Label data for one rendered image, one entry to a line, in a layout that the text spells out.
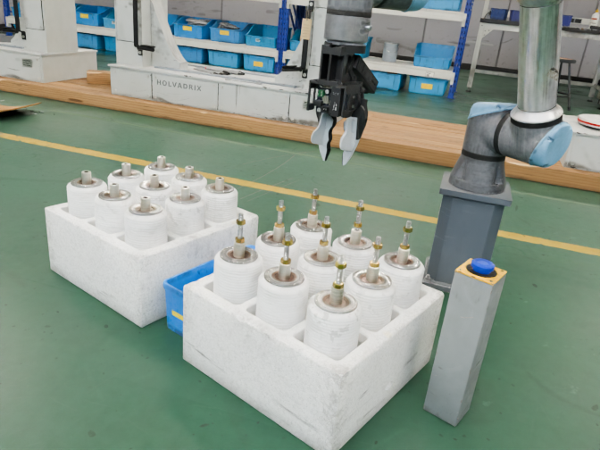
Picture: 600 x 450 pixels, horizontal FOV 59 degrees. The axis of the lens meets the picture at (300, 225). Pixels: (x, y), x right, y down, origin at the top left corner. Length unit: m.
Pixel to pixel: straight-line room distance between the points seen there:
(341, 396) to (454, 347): 0.25
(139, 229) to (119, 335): 0.24
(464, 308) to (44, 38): 3.47
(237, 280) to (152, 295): 0.30
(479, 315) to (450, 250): 0.57
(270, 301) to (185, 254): 0.38
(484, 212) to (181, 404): 0.91
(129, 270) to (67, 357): 0.22
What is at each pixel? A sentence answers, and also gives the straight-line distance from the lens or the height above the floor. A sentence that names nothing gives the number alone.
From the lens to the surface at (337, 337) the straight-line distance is 0.91.
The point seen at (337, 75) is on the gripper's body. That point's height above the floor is 0.61.
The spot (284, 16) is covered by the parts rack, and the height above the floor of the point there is 0.59.
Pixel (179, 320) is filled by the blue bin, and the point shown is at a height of 0.04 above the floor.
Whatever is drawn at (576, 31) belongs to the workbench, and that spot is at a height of 0.72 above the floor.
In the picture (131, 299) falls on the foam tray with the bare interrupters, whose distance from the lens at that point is 1.28.
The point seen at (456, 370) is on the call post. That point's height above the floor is 0.12.
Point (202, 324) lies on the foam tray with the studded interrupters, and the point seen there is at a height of 0.12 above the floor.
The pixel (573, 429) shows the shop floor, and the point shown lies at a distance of 1.24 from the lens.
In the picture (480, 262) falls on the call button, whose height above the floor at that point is 0.33.
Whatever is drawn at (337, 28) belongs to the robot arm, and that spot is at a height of 0.69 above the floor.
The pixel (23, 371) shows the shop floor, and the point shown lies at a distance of 1.21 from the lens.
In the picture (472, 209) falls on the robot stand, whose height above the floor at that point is 0.26.
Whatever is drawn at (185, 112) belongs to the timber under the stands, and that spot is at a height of 0.06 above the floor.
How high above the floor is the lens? 0.72
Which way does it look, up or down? 23 degrees down
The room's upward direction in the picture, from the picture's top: 6 degrees clockwise
